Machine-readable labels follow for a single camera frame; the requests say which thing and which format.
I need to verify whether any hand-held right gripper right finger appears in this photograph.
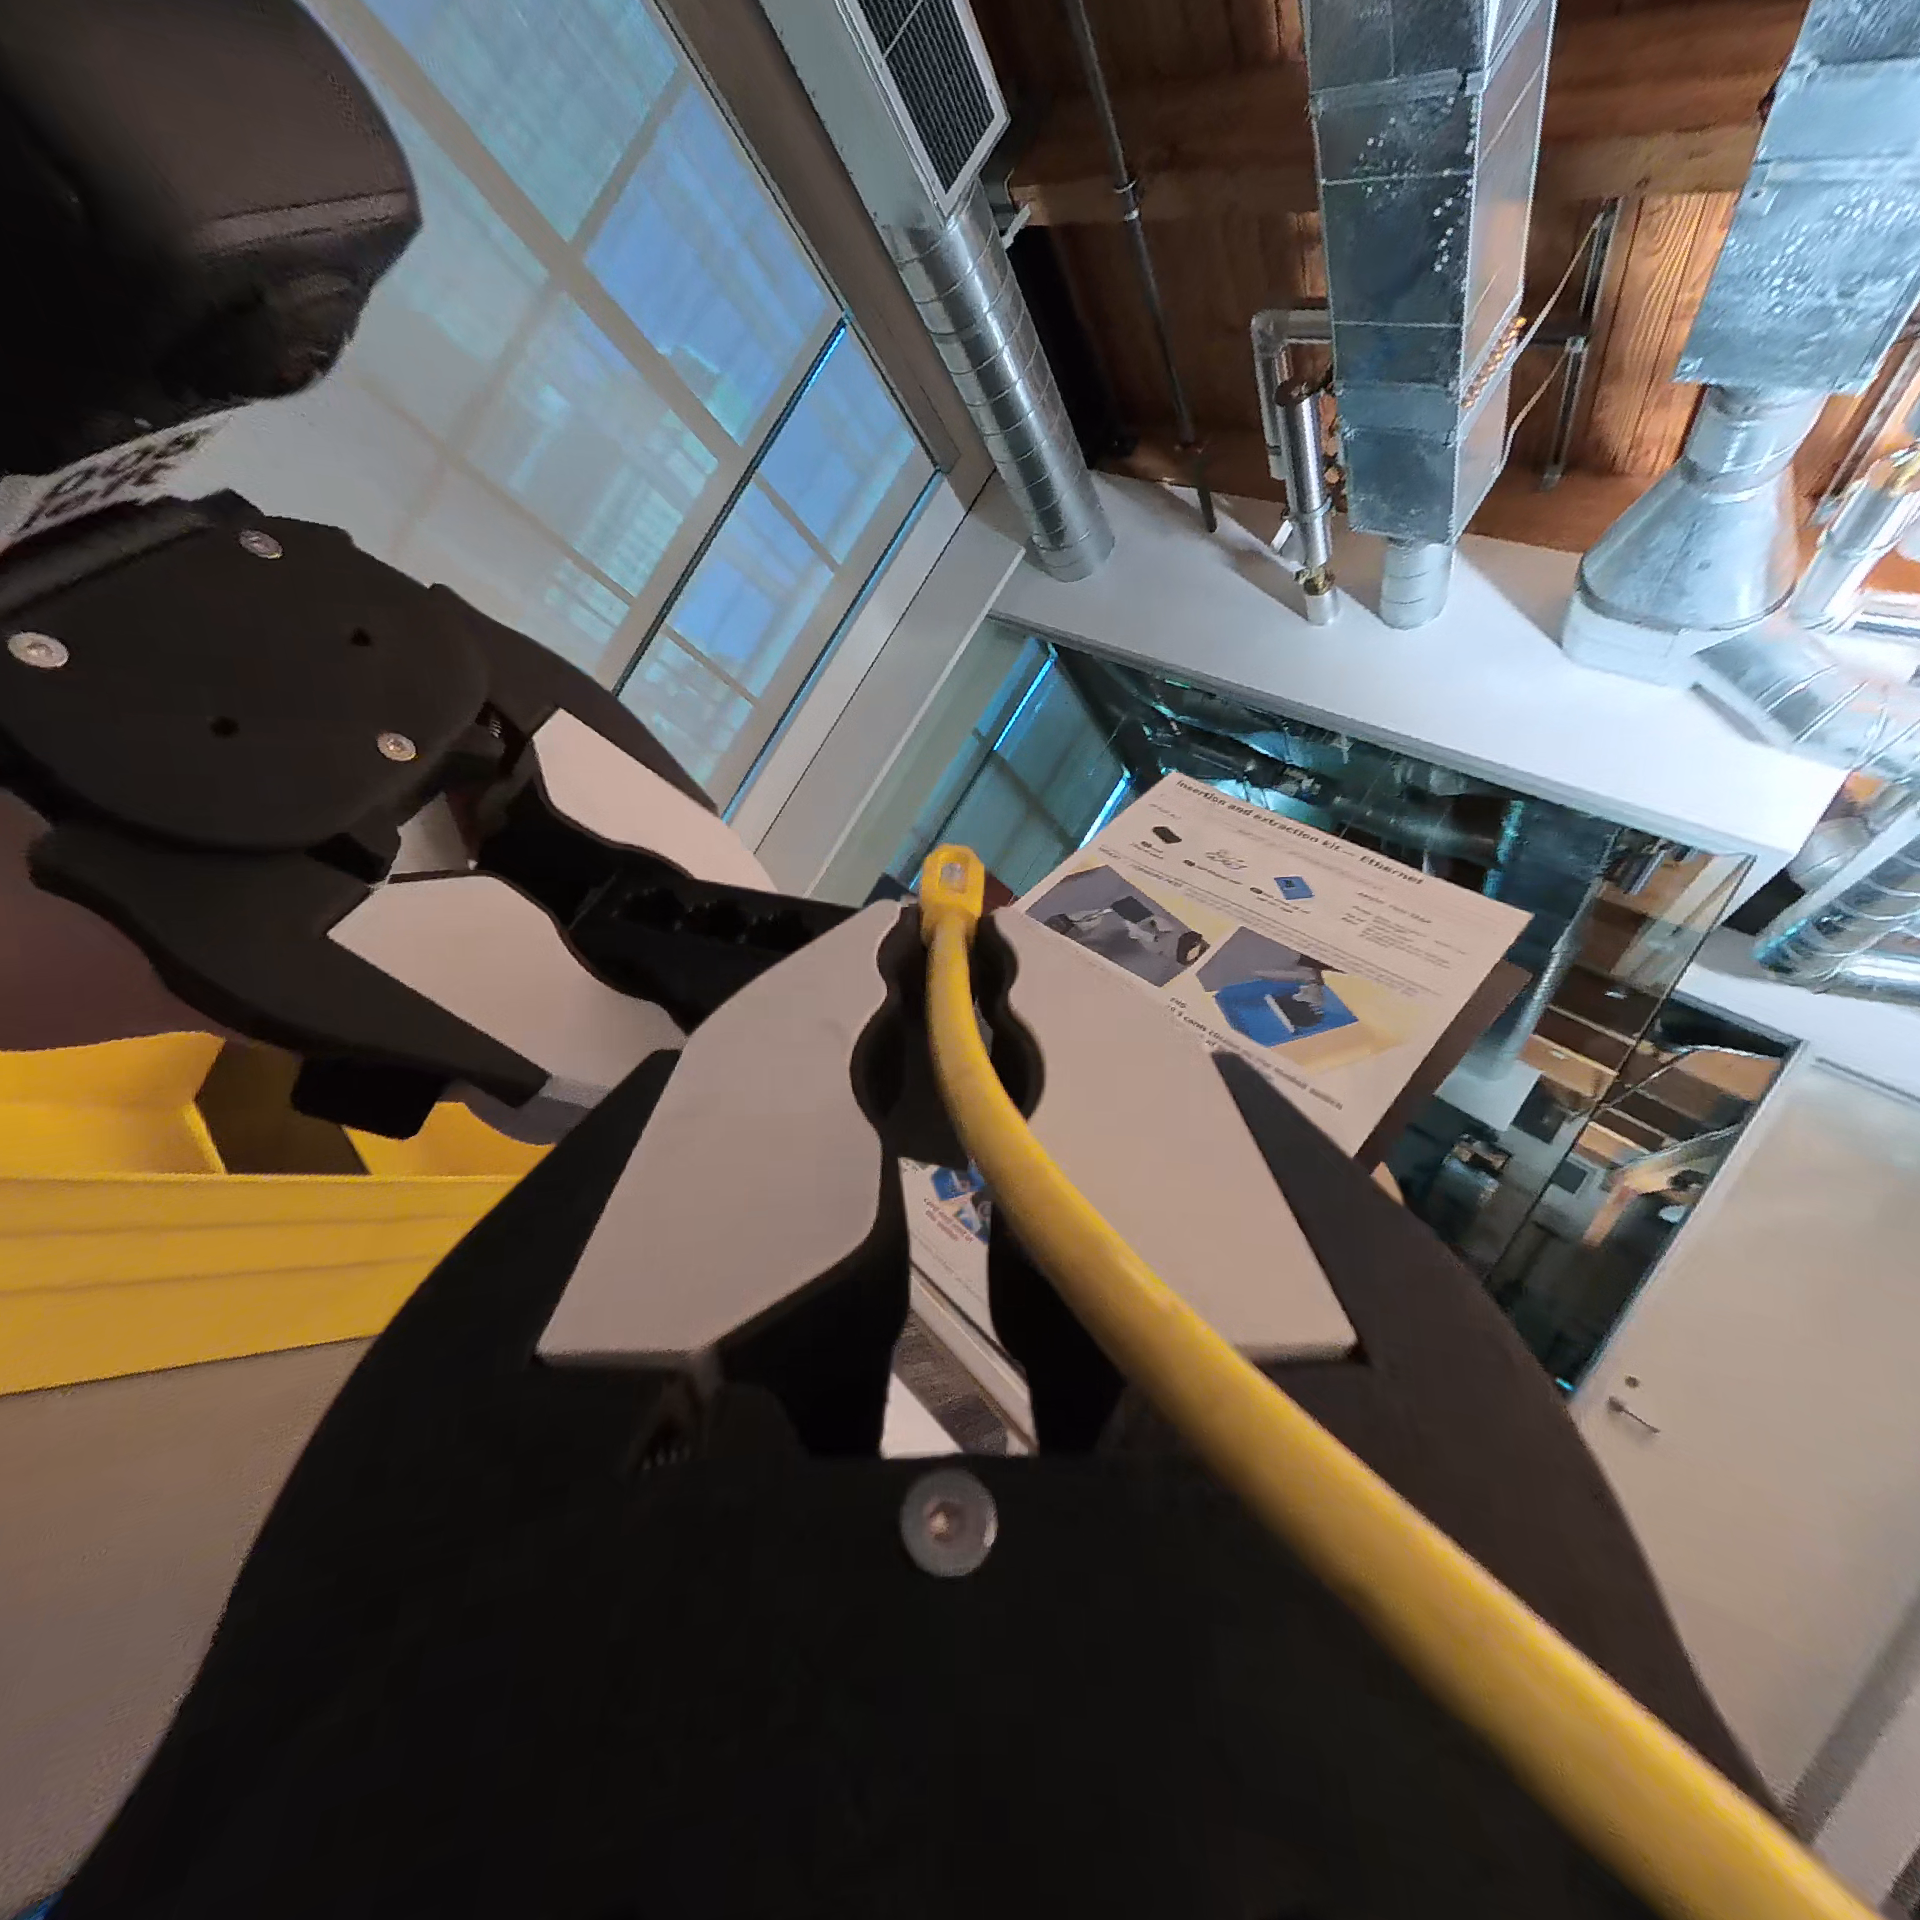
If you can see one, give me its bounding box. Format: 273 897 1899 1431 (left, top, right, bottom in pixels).
985 899 1361 1360

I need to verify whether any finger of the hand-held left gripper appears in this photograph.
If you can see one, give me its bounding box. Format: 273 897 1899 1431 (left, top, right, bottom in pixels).
485 715 779 912
321 874 677 1120

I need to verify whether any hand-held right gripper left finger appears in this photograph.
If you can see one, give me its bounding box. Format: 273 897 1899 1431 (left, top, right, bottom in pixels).
529 899 925 1360

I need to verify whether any yellow ethernet cable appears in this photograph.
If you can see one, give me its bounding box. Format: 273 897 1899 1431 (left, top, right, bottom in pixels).
913 843 1899 1920

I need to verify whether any printed instruction sheet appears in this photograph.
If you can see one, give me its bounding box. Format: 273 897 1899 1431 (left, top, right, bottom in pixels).
897 774 1537 1322

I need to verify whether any yellow plastic bin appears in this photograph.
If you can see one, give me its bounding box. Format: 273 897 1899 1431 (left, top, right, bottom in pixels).
0 1028 558 1401

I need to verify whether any large grid window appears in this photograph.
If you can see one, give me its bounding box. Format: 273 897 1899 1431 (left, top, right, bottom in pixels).
294 0 951 817

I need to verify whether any white door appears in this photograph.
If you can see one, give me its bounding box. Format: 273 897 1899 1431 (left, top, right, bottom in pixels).
1556 1046 1920 1851

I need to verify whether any silver vertical pipe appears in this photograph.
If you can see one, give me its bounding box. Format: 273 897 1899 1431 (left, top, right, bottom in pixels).
1252 309 1349 626

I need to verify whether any silver insulated pipe bundle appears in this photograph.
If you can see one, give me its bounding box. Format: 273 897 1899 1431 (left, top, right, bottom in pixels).
1745 782 1920 997

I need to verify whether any spiral round metal duct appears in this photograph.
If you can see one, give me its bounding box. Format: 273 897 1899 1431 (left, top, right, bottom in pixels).
882 185 1116 589

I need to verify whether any wall air vent grille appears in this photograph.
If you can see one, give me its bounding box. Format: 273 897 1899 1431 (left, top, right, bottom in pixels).
841 0 1010 214

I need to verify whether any rectangular metal duct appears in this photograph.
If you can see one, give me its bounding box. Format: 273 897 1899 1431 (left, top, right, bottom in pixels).
1296 0 1556 639

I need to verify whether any large insulated metal duct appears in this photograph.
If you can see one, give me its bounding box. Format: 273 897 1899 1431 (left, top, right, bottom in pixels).
1556 0 1920 691

